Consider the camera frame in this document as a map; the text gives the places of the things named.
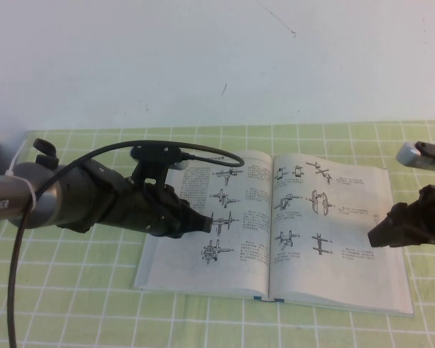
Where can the green white checked tablecloth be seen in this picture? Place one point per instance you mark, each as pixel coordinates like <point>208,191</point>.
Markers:
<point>79,290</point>

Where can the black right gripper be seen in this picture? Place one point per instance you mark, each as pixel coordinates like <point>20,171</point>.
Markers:
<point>431,217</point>

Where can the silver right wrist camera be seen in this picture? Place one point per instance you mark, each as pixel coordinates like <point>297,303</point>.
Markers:
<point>413,156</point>

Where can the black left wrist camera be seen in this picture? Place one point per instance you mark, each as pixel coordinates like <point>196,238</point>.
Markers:
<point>154,154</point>

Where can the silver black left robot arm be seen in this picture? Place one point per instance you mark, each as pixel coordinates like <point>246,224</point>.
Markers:
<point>47,199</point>

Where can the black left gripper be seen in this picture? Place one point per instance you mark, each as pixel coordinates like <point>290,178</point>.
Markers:
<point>148,210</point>

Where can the technical book with diagrams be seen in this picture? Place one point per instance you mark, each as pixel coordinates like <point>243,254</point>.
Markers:
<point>304,268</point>

